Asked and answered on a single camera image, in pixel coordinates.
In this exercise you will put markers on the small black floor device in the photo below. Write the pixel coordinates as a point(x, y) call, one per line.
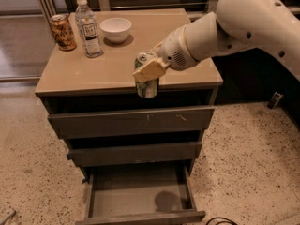
point(274, 101)

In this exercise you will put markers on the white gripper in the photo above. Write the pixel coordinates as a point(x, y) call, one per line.
point(173, 51)

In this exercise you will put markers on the top grey drawer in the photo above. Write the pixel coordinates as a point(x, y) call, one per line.
point(130, 122)

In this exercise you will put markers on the green soda can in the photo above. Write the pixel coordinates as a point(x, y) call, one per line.
point(147, 89)

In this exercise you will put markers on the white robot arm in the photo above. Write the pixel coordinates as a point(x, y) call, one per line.
point(235, 26)

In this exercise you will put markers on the white ceramic bowl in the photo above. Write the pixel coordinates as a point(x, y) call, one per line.
point(116, 30)

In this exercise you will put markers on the bottom grey drawer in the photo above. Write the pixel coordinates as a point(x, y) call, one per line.
point(140, 194)

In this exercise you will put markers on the grey drawer cabinet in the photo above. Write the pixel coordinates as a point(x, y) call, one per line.
point(74, 83)

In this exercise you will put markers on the brown patterned drink can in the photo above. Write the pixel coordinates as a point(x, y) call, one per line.
point(62, 32)

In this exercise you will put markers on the middle grey drawer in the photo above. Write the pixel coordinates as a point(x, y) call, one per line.
point(135, 154)

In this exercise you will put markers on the grey drawer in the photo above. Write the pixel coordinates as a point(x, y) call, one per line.
point(135, 154)
point(140, 194)
point(130, 122)

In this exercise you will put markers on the clear plastic water bottle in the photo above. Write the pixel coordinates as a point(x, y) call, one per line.
point(88, 29)

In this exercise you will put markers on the grey metal rod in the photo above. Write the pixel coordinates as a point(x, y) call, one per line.
point(7, 217)

